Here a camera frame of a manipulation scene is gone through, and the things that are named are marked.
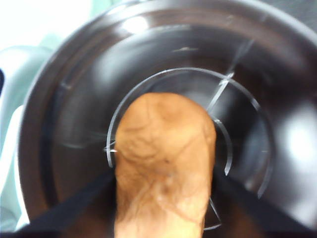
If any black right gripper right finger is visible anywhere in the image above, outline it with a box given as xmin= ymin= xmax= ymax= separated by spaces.
xmin=204 ymin=164 xmax=317 ymax=238

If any mint green pot with handle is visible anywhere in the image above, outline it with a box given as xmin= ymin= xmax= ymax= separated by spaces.
xmin=18 ymin=0 xmax=317 ymax=238

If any mint green breakfast machine base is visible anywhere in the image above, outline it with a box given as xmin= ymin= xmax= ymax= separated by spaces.
xmin=0 ymin=32 xmax=57 ymax=231

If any brown potato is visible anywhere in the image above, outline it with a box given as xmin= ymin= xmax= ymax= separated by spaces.
xmin=114 ymin=91 xmax=216 ymax=238

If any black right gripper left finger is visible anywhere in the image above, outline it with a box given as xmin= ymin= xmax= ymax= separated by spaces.
xmin=17 ymin=171 xmax=119 ymax=238

